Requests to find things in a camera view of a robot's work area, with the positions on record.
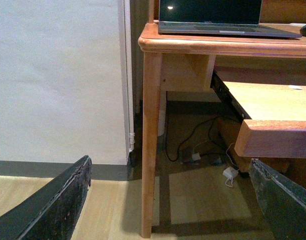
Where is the wooden desk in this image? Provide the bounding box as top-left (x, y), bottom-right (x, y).
top-left (138, 0), bottom-right (306, 239)

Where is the white cable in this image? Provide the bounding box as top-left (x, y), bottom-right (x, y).
top-left (192, 139), bottom-right (241, 171)

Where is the black drawer slide rail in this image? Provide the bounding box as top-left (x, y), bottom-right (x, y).
top-left (211, 71), bottom-right (252, 123)

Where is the wooden keyboard tray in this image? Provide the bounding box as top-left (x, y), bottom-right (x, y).
top-left (216, 71), bottom-right (306, 159)

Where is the power strip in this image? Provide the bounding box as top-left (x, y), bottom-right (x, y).
top-left (182, 152), bottom-right (223, 166)

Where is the black cable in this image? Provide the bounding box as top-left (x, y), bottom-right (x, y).
top-left (165, 115), bottom-right (241, 166)

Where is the white power adapter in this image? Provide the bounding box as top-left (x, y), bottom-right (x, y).
top-left (223, 166), bottom-right (238, 188)

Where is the small white paper piece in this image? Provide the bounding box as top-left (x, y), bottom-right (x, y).
top-left (289, 85), bottom-right (303, 90)

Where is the grey laptop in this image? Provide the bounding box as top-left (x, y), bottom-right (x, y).
top-left (158, 0), bottom-right (302, 39)

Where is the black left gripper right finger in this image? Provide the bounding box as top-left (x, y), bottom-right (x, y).
top-left (249, 158), bottom-right (306, 240)

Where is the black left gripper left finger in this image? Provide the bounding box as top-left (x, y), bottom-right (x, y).
top-left (0, 155), bottom-right (92, 240)

